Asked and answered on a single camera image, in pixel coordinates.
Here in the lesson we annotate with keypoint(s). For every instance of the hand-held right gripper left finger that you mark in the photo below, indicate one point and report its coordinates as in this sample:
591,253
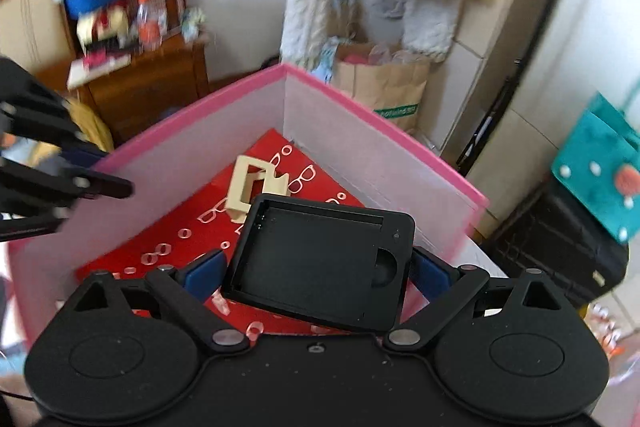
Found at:
205,274

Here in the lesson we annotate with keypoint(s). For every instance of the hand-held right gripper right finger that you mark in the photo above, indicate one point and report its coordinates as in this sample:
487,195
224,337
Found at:
432,274

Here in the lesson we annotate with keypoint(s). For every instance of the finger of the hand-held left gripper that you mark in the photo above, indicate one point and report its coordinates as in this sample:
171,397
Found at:
55,122
75,187

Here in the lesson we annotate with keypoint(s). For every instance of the beige hair claw clip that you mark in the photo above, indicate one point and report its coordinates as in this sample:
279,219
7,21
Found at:
237,187

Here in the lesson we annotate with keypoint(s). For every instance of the black device back cover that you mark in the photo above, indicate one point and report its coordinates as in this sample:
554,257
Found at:
310,257

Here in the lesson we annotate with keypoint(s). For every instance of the pink cardboard box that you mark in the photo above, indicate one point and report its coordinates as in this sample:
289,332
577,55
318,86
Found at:
350,147

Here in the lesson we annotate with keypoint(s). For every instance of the yellow cloth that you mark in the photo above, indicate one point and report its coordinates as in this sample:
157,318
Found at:
92,127

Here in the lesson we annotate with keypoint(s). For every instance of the white book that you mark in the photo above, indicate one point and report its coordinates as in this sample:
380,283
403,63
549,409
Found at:
97,67

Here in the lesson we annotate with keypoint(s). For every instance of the red eyeglass-print liner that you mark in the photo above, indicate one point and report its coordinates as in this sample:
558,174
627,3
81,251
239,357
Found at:
165,217

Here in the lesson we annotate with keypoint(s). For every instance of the wooden nightstand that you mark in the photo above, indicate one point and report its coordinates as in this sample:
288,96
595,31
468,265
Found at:
150,82

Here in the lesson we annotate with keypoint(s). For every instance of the black hard case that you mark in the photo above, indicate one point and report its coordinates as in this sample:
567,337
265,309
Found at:
560,247

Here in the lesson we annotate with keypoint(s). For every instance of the orange drink bottle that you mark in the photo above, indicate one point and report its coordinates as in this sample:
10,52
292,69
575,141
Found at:
150,24

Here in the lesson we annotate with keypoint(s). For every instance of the checkered woven basket bag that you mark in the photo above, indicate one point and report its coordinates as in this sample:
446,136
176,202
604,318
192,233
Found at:
165,2

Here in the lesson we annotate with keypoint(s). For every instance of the black tripod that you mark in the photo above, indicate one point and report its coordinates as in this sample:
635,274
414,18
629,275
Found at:
500,107

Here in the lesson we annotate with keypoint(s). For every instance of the teal felt bag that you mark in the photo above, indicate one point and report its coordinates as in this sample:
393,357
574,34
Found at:
595,167

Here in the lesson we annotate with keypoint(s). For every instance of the brown paper bag green print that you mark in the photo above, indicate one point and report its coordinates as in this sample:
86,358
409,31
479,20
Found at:
385,82

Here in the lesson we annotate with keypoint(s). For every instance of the brown paper bags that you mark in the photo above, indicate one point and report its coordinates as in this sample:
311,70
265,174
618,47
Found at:
305,7

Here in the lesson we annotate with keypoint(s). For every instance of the grey hanging garment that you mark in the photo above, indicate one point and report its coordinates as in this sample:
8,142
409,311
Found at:
385,2

